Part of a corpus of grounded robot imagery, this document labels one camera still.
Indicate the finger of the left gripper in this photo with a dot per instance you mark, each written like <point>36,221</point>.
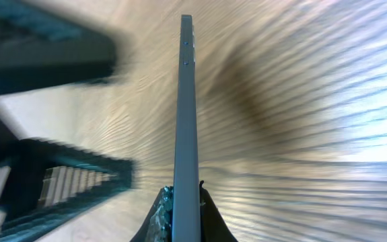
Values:
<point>44,185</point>
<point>40,48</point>

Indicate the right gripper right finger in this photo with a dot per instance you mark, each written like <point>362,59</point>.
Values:
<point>213,226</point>

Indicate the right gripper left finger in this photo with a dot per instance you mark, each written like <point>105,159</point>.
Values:
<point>157,226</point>

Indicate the blue Galaxy smartphone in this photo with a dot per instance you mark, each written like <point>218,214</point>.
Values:
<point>186,218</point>

